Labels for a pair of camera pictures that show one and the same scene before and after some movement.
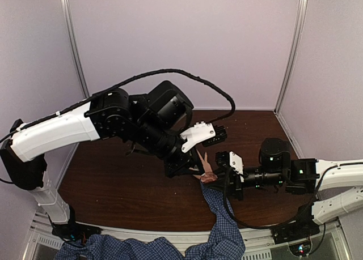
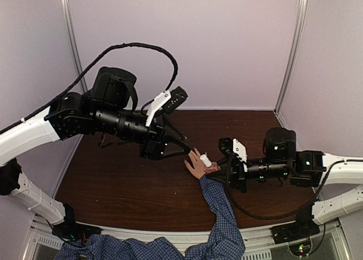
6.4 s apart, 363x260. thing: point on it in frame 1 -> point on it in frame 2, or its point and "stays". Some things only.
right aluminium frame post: (294, 59) stays
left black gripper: (193, 161) -> (154, 143)
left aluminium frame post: (66, 8) stays
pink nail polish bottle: (209, 177) -> (215, 165)
